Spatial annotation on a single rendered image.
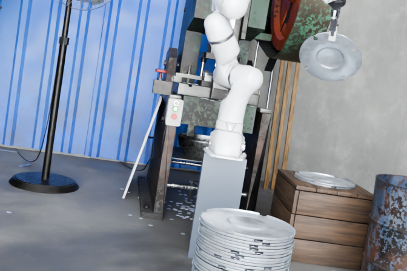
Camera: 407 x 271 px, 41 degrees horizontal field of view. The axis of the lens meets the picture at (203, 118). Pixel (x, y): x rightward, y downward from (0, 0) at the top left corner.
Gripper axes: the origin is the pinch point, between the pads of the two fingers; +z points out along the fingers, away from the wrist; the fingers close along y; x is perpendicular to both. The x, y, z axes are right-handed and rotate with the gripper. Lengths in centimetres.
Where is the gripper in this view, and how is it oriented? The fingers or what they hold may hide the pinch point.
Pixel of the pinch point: (332, 33)
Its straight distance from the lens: 257.6
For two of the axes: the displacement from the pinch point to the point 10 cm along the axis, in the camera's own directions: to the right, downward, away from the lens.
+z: 0.7, 6.8, 7.3
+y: 3.0, -7.1, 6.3
